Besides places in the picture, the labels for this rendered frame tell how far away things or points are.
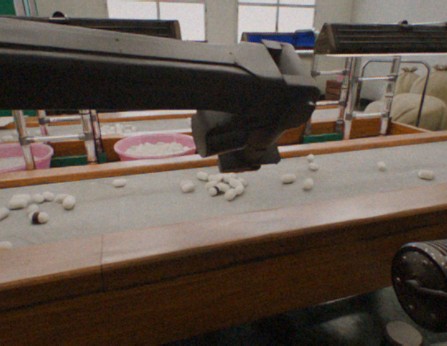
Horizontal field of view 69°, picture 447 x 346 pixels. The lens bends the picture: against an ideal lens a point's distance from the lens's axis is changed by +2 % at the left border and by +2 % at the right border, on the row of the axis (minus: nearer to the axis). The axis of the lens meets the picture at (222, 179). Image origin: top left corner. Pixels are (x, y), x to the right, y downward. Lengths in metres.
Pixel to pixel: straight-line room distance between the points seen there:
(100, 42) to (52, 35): 0.03
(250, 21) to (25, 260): 5.94
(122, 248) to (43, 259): 0.11
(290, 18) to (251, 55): 6.31
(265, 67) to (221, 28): 5.76
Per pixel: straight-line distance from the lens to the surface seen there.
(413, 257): 0.58
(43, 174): 0.92
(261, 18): 6.37
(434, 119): 3.70
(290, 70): 0.37
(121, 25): 0.74
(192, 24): 5.93
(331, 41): 0.87
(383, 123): 1.28
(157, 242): 0.55
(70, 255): 0.56
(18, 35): 0.27
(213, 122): 0.38
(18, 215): 0.79
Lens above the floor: 1.06
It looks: 23 degrees down
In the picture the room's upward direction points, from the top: straight up
